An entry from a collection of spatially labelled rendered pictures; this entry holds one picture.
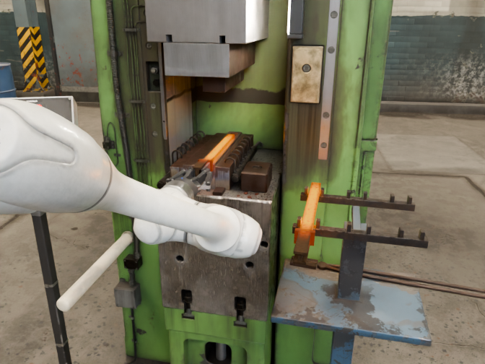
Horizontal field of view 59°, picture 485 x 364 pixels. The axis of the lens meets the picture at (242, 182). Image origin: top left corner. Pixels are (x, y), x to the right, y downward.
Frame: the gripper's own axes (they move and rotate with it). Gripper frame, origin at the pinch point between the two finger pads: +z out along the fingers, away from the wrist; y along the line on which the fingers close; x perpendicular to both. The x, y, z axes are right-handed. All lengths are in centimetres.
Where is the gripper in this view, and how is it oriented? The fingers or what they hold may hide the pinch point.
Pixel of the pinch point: (201, 170)
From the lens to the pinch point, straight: 133.0
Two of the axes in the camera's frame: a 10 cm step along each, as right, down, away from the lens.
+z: 2.0, -3.5, 9.1
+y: 9.8, 0.8, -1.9
